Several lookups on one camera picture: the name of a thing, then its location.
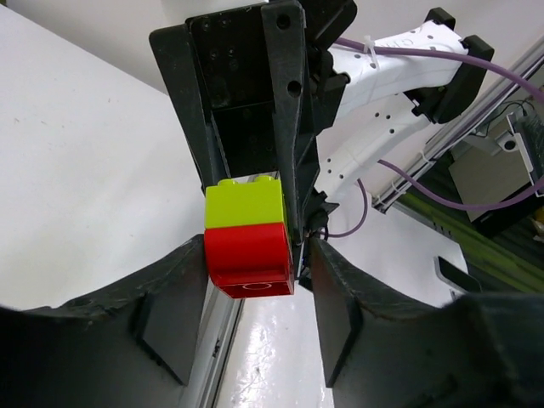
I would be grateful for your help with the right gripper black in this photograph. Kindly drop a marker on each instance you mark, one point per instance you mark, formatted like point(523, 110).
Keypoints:
point(228, 123)

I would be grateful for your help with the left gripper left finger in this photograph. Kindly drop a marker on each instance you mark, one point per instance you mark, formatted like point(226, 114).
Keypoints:
point(129, 344)

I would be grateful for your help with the red square lego brick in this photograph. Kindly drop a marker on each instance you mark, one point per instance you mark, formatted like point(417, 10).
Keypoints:
point(251, 261)

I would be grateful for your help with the aluminium rail frame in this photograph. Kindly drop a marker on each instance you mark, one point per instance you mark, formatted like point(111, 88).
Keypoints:
point(455, 132)

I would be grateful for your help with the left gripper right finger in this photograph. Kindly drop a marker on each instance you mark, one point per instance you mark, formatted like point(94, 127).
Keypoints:
point(381, 348)

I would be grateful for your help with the lime yellow long lego brick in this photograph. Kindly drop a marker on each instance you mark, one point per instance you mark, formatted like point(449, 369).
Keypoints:
point(232, 204)

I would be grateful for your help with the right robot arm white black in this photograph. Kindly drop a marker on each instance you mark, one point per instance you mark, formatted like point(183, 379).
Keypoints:
point(385, 98)

